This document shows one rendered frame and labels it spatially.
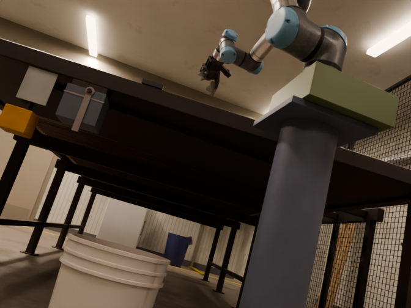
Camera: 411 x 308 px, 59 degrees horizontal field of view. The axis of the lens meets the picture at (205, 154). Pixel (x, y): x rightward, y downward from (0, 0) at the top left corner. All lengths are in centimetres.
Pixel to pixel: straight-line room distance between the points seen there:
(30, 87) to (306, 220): 98
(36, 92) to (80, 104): 16
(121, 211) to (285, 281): 540
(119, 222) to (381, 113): 550
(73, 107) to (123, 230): 506
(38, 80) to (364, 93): 103
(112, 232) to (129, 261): 530
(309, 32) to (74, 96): 78
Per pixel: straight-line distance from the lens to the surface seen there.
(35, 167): 717
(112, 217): 626
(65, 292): 103
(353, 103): 104
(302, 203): 100
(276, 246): 99
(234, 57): 173
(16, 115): 132
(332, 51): 122
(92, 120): 126
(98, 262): 97
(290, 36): 116
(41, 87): 136
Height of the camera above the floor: 43
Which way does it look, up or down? 14 degrees up
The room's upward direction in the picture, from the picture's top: 16 degrees clockwise
